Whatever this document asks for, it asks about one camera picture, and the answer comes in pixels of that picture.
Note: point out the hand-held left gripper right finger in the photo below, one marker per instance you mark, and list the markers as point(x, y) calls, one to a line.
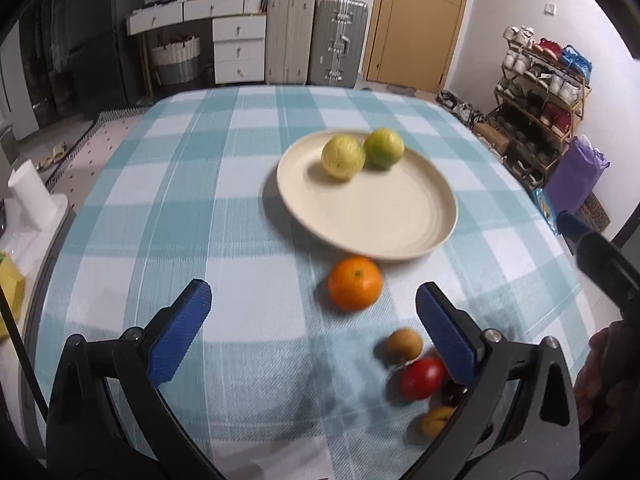
point(445, 332)

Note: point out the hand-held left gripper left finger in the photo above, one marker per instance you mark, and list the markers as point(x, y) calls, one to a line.
point(180, 332)

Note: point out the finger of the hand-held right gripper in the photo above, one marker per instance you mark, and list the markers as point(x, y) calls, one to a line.
point(605, 260)

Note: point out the brown longan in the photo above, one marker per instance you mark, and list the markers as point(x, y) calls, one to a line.
point(436, 421)
point(404, 346)

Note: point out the red tomato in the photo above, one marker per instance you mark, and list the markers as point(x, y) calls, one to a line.
point(422, 379)

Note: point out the dark plum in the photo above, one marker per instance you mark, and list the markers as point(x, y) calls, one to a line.
point(452, 394)

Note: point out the orange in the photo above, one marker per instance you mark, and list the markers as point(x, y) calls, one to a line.
point(355, 283)

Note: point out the cream round plate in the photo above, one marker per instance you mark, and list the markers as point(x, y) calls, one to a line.
point(380, 210)

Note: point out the blue snack packet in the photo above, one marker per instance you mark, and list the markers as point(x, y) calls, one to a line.
point(545, 210)

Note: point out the purple bag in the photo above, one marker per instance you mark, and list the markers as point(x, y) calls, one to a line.
point(572, 175)

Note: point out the cardboard box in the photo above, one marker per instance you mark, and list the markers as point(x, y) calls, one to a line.
point(490, 137)

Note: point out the wooden shoe rack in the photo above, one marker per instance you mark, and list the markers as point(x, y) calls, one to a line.
point(540, 105)

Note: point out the yellow object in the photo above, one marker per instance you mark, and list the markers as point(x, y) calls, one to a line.
point(10, 295)

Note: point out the green yellow guava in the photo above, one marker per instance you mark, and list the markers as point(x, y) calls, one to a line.
point(384, 147)

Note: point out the white paper towel roll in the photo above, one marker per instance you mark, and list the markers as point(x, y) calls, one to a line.
point(31, 195)

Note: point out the group of shoes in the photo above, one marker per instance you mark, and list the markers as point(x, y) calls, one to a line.
point(460, 107)

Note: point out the pair of slippers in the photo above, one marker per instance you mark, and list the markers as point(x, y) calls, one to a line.
point(52, 156)

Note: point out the white grey woven basket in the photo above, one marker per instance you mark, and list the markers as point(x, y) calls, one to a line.
point(175, 62)

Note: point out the white drawer dresser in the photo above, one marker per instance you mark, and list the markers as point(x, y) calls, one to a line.
point(239, 50)

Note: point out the wooden door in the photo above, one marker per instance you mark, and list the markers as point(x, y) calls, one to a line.
point(420, 20)

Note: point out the dark grey fridge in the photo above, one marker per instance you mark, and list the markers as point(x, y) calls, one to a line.
point(107, 35)

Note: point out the black glass cabinet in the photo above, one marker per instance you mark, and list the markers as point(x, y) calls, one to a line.
point(47, 55)

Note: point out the silver suitcase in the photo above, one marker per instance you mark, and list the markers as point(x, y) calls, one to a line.
point(337, 40)

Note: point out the beige suitcase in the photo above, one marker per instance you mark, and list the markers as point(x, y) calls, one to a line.
point(290, 35)

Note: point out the white light switch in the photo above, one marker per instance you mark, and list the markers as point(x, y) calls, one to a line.
point(550, 8)

